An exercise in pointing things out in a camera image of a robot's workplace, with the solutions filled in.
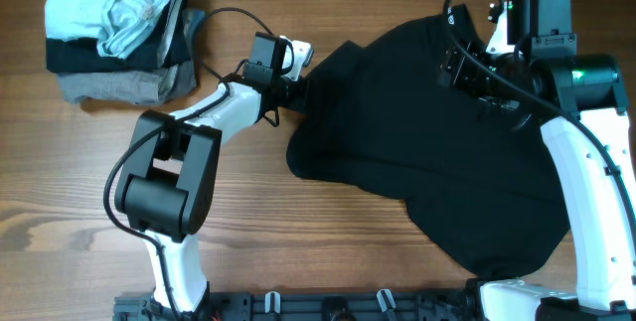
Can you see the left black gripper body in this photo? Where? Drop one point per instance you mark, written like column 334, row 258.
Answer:
column 294, row 93

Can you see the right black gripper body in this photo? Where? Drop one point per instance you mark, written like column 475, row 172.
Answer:
column 474, row 79

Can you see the black t-shirt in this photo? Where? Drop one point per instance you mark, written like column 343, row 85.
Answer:
column 486, row 193

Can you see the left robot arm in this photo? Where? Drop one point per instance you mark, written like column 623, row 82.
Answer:
column 167, row 177

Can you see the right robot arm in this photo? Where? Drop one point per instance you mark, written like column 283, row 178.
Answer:
column 533, row 57

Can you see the black folded garment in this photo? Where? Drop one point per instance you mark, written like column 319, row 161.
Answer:
column 166, row 46

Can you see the grey folded garment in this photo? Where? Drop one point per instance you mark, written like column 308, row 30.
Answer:
column 150, row 88

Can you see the light blue folded garment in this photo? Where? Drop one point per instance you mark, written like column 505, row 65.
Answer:
column 118, row 26

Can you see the left white rail clip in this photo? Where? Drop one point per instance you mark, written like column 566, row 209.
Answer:
column 272, row 302

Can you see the white rail clip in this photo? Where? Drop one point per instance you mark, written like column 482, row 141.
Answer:
column 387, row 303
column 272, row 302

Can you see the right white rail clip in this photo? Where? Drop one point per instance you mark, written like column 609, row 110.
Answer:
column 387, row 303

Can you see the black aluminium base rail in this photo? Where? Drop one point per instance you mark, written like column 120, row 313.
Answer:
column 429, row 305

